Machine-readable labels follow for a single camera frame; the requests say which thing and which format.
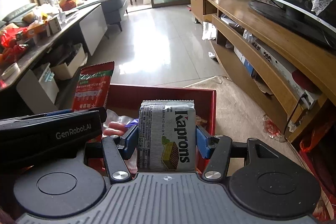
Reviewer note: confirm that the black television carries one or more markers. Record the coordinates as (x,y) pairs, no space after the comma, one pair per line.
(297,16)

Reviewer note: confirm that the grey sofa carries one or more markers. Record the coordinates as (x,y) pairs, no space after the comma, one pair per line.
(114,11)

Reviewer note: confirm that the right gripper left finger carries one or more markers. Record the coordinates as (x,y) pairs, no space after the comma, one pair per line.
(115,156)

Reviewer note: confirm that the dark coffee table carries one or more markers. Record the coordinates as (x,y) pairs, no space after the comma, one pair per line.
(21,94)

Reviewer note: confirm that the silver Kaprons wafer packet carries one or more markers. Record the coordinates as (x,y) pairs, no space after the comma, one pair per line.
(167,136)

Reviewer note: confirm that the white cardboard box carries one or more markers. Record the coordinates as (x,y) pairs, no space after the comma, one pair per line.
(67,69)

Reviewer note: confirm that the sausage snack packet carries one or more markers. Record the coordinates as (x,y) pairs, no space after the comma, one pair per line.
(117,125)

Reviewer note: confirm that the red plastic bag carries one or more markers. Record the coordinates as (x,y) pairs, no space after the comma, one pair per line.
(13,47)

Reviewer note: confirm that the red cardboard box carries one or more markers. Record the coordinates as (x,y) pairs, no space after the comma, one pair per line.
(127,100)

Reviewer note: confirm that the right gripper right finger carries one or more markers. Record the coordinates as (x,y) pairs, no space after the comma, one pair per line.
(218,149)

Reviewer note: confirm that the wooden TV stand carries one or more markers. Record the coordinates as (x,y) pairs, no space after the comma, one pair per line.
(299,74)

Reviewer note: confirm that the red strawberry snack packet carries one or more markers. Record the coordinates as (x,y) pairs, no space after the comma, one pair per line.
(92,87)

